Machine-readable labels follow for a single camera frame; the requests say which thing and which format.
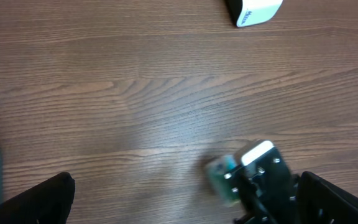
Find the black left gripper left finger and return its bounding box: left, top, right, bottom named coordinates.
left=0, top=172, right=75, bottom=224

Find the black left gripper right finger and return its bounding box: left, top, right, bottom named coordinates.
left=296, top=171, right=358, bottom=224

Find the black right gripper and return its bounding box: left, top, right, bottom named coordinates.
left=224, top=146, right=300, bottom=224

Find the green Kleenex Play tissue pack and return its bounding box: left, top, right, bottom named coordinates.
left=204, top=155, right=240, bottom=207

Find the white barcode scanner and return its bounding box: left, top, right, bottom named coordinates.
left=226, top=0, right=283, bottom=28

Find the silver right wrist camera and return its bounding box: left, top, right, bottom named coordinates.
left=234, top=140, right=275, bottom=166

